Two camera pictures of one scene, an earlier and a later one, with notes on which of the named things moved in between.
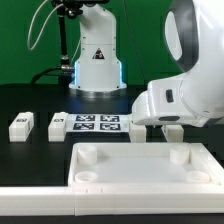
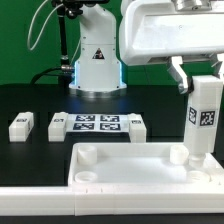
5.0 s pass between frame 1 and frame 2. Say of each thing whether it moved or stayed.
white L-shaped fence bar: stayed
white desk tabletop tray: stayed
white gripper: moved
